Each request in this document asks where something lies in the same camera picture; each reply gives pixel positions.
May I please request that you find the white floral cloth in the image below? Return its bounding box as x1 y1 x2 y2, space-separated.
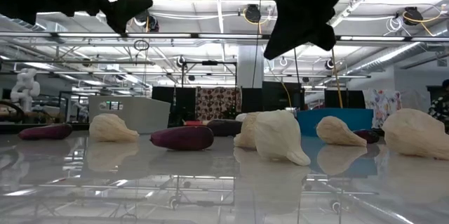
363 89 403 129

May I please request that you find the small purple eggplant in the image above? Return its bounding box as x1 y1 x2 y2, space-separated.
149 125 215 152
352 129 380 145
18 123 74 141

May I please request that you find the black ceiling cable reel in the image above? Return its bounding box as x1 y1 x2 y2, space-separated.
402 6 424 27
135 9 161 32
243 4 262 25

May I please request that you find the black metal frame stand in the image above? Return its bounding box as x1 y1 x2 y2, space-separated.
180 60 238 88

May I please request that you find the black partition panel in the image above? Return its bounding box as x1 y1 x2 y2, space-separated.
241 81 305 112
152 86 197 126
324 89 366 109

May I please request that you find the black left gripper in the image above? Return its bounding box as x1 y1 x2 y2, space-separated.
0 0 154 34

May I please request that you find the long purple eggplant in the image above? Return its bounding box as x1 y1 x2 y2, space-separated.
206 119 243 138

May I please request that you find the yellow hanging cable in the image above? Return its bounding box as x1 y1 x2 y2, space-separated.
330 48 344 109

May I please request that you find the white building column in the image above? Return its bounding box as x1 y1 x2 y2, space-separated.
237 45 264 88

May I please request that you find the red flat object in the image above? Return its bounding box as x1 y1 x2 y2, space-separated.
182 120 211 127

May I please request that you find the grey plastic basket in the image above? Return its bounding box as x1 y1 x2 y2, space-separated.
88 95 172 135

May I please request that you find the person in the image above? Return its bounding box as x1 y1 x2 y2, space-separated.
428 79 449 123

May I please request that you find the teal plastic basket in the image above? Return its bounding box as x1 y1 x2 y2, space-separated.
296 107 375 137

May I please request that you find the long ceiling light strip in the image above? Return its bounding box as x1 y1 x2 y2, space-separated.
0 31 449 42

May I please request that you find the brown patterned cloth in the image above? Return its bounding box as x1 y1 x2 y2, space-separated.
195 86 243 121

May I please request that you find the black hanging cable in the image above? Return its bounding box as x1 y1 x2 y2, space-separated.
293 48 302 86
252 0 264 88

